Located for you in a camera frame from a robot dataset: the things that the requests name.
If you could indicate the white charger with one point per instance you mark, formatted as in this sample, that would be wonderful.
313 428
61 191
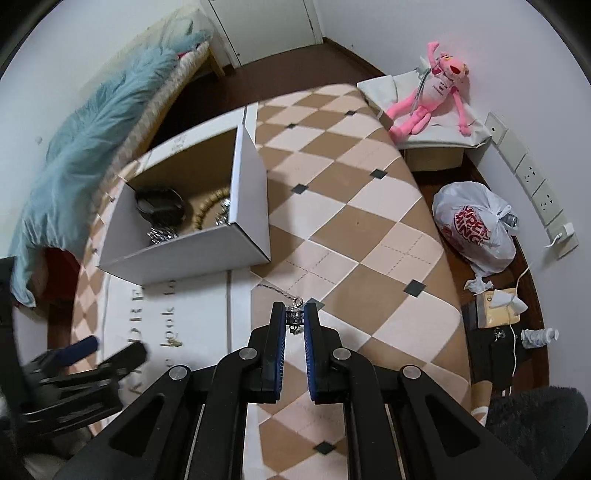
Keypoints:
564 240

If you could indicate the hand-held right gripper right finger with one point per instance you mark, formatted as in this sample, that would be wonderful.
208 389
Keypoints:
311 355

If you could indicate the checkered tablecloth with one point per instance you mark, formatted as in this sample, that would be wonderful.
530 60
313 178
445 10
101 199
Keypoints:
369 230

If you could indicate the brown cardboard box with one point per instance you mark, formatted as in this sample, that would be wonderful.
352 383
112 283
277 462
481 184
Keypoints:
434 159

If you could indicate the clear plastic bottle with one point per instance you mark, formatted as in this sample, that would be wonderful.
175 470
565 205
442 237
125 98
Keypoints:
538 338

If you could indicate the light blue blanket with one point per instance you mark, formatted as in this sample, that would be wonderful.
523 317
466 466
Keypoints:
83 152

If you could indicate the white door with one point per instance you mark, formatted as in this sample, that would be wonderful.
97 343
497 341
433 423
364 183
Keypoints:
268 23

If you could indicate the white plastic bag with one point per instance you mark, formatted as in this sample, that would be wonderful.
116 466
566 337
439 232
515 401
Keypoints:
489 249

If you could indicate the crumpled white tissue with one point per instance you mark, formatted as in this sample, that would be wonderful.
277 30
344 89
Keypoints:
478 285

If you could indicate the small dark earring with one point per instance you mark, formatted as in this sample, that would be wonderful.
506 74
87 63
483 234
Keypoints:
175 343

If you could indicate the black fitness band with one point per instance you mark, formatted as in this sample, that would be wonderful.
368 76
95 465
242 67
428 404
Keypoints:
157 207

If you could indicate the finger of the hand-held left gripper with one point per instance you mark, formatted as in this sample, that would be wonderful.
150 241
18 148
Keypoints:
129 356
81 347

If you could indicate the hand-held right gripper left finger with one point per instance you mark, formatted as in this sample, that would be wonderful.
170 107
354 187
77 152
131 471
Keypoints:
278 350

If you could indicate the yellow tissue pack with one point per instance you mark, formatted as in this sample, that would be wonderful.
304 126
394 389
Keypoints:
494 316

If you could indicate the pink plush toy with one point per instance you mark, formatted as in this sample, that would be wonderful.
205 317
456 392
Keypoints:
436 90

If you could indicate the white cardboard box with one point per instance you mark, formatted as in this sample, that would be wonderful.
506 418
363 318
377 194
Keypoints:
184 258

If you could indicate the black bag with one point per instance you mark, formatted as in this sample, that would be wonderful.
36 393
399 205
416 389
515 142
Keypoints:
489 360

